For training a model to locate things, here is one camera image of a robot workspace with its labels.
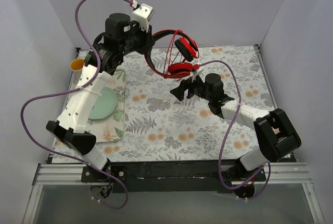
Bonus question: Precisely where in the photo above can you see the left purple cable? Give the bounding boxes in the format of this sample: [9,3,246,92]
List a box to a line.
[20,0,137,210]

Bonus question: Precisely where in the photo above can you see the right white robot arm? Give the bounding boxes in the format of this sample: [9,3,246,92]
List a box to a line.
[170,73,301,181]

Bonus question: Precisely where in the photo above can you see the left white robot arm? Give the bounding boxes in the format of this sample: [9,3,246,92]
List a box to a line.
[46,12,155,182]

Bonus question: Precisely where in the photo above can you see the purple cable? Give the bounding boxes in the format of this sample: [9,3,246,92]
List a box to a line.
[20,0,137,210]
[194,60,271,201]

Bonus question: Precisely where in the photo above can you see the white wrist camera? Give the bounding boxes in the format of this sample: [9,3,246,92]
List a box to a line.
[191,68,203,82]
[130,0,154,32]

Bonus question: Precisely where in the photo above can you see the aluminium frame rail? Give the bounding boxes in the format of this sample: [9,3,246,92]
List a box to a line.
[23,159,325,223]

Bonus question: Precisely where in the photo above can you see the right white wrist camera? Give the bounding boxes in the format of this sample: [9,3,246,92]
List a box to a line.
[191,68,203,82]

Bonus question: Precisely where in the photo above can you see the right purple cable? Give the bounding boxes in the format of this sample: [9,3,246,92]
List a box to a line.
[194,60,271,201]

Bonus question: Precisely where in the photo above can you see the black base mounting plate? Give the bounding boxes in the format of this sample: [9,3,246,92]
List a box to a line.
[81,160,257,193]

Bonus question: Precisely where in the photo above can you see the floral mug yellow inside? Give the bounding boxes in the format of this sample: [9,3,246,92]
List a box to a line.
[69,58,84,89]

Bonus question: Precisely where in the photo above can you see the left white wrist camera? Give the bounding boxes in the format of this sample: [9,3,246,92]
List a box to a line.
[130,0,154,32]

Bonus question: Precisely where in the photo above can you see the green ceramic plate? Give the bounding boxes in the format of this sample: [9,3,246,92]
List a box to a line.
[88,87,118,120]

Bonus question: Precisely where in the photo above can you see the floral rectangular tray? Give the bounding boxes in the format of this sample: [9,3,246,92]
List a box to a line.
[86,69,126,143]

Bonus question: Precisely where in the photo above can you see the floral tablecloth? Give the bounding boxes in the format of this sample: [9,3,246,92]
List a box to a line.
[52,45,292,161]

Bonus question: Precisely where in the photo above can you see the red headphones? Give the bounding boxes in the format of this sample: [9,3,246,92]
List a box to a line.
[145,29,199,79]

